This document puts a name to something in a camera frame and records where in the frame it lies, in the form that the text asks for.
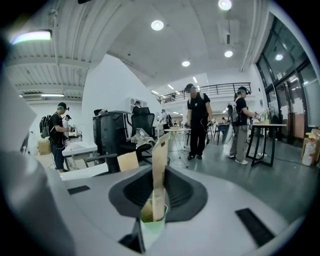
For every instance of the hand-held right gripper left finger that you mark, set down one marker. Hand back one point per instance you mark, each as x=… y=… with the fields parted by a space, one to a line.
x=100 y=212

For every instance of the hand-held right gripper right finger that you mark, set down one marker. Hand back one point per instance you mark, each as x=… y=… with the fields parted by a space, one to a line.
x=212 y=225

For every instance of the green cup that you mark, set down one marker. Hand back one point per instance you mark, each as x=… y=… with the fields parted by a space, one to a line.
x=152 y=232

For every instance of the brown cardboard box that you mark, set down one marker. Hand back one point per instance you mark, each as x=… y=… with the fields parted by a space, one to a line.
x=313 y=136
x=44 y=147

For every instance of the beige jacket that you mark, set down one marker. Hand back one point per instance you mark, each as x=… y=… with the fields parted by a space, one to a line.
x=143 y=138

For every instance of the white curved faucet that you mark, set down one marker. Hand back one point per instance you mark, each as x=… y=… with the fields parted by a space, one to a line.
x=80 y=128

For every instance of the round white table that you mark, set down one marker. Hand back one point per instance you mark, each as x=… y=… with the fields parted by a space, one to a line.
x=177 y=129

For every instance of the black backpack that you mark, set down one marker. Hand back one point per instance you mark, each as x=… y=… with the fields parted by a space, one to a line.
x=45 y=126

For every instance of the black table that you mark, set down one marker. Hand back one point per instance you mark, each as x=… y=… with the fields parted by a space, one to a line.
x=267 y=125

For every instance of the white arched cabinet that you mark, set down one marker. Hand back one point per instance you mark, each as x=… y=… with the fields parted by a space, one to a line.
x=136 y=103

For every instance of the small wooden box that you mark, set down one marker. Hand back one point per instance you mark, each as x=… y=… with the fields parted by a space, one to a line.
x=263 y=122

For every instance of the clear plastic jug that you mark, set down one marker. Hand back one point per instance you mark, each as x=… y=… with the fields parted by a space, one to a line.
x=308 y=152

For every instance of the person's white shirt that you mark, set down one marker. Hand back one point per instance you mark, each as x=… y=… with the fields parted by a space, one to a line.
x=15 y=125

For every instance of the strip ceiling light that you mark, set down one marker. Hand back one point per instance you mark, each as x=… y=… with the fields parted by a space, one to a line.
x=52 y=95
x=32 y=37

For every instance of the black balcony railing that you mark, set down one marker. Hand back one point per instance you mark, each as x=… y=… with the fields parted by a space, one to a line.
x=220 y=87

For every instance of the black framed glass doors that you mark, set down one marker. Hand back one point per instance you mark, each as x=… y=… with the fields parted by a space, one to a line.
x=287 y=87

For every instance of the round ceiling light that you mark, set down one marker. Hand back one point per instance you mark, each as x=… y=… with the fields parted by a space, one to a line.
x=185 y=63
x=157 y=25
x=225 y=4
x=228 y=53

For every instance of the ceiling air conditioner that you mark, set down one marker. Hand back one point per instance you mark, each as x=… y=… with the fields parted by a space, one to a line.
x=228 y=32

